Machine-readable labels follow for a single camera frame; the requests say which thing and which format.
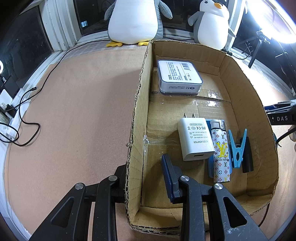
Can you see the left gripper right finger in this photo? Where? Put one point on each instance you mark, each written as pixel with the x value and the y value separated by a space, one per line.
pixel 228 220

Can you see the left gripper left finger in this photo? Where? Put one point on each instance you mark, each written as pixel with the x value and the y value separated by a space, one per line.
pixel 69 220

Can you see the patterned white lighter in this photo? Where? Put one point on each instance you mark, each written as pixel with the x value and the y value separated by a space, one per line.
pixel 220 151

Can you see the blue clothespin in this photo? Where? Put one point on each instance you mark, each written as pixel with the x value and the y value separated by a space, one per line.
pixel 237 150

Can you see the white usb power adapter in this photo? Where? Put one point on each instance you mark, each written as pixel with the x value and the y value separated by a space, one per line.
pixel 195 139

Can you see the brown cardboard box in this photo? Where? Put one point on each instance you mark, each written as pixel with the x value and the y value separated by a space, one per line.
pixel 226 94

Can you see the white rectangular tin box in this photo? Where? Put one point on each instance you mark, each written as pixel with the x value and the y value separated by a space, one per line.
pixel 178 77

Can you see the black light stand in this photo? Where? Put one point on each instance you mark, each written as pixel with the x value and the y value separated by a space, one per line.
pixel 260 38

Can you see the small plush penguin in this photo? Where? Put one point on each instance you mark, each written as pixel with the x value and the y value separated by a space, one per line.
pixel 210 25

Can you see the large plush penguin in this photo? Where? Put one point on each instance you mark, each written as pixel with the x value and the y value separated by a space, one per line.
pixel 135 22

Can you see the ring light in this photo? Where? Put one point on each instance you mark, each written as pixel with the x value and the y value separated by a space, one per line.
pixel 273 20

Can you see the white window frame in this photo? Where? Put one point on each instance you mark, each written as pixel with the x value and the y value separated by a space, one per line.
pixel 60 23

